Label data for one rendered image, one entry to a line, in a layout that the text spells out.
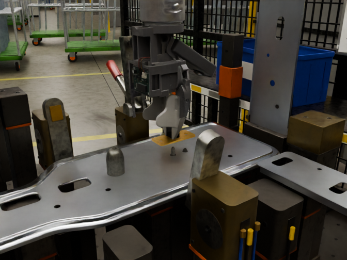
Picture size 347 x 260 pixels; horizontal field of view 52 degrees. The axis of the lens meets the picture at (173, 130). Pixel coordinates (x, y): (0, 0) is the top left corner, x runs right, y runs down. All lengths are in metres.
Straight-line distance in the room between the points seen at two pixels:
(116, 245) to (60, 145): 0.31
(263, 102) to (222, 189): 0.39
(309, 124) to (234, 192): 0.30
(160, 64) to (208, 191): 0.23
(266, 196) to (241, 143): 0.18
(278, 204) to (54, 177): 0.38
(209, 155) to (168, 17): 0.23
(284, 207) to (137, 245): 0.25
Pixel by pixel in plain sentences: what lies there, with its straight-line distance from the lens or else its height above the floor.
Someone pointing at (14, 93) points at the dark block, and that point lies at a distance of 0.76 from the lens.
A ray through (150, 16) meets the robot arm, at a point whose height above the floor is 1.27.
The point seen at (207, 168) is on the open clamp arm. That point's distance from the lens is 0.53.
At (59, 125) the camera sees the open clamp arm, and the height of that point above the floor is 1.06.
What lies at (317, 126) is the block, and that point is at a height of 1.06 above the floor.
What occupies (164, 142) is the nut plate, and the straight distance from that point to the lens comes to 0.67.
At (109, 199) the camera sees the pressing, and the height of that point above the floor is 1.00.
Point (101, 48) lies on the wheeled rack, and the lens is 7.18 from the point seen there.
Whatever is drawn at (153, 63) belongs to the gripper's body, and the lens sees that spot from 0.61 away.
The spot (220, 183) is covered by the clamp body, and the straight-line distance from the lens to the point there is 0.53.
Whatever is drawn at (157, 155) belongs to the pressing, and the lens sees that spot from 0.71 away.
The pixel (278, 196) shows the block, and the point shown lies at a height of 0.98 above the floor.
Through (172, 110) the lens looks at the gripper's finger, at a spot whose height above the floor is 1.10.
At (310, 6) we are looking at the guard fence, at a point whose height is 1.20.
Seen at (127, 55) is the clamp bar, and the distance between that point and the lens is 0.77.
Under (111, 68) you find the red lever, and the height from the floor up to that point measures 1.13.
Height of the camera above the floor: 1.31
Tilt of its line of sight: 21 degrees down
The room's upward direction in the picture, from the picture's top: straight up
